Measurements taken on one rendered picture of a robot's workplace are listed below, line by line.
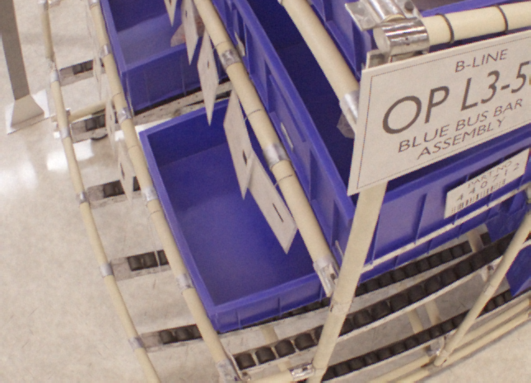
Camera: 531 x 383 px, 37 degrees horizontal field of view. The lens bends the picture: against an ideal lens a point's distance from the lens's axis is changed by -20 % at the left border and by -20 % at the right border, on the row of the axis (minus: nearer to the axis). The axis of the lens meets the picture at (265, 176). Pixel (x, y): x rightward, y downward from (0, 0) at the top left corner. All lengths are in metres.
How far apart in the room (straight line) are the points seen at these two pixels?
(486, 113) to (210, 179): 0.88
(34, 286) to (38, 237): 0.17
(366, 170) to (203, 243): 0.78
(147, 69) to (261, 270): 0.42
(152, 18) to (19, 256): 0.92
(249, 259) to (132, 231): 0.90
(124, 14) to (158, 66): 0.30
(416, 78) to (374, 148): 0.11
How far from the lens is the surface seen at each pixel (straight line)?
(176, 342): 1.95
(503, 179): 1.31
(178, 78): 1.82
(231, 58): 1.50
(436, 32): 0.81
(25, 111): 2.76
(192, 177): 1.76
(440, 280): 1.72
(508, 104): 1.00
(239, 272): 1.67
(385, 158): 0.94
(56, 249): 2.55
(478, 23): 0.84
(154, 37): 1.95
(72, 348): 2.42
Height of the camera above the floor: 2.25
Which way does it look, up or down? 60 degrees down
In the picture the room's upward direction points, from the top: 3 degrees clockwise
